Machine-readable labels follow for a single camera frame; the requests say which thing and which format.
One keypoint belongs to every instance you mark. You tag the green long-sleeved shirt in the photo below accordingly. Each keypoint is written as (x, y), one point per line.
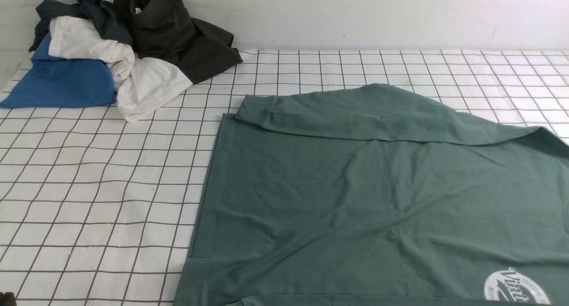
(378, 197)

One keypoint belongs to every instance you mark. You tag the white garment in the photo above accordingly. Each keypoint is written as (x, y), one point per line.
(142, 85)

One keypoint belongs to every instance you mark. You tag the dark olive garment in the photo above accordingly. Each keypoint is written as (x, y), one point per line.
(164, 29)

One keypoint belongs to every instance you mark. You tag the white grid-patterned tablecloth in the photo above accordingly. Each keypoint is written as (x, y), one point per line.
(98, 211)

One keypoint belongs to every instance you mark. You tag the dark navy garment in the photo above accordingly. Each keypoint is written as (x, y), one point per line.
(102, 13)

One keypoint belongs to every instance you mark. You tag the blue garment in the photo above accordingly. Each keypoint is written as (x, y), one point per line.
(55, 82)

